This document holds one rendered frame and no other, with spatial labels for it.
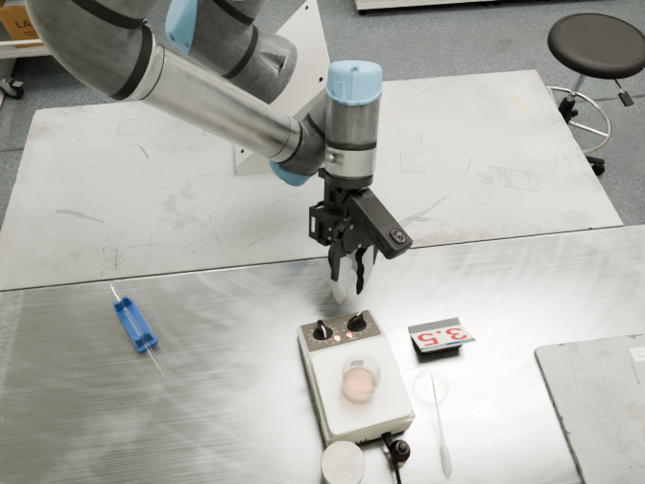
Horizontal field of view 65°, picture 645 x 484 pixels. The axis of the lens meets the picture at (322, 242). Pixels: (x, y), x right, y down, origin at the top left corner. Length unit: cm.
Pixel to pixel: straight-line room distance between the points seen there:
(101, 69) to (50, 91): 237
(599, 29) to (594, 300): 133
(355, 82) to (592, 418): 61
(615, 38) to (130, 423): 191
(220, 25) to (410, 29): 225
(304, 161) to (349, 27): 234
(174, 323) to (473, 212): 60
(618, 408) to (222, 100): 74
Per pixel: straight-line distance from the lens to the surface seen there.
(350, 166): 71
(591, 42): 208
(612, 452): 90
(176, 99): 68
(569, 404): 90
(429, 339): 85
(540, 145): 122
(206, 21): 98
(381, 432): 77
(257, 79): 102
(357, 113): 69
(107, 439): 87
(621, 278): 106
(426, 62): 291
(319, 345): 79
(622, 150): 275
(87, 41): 60
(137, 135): 121
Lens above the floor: 169
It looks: 56 degrees down
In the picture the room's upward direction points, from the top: straight up
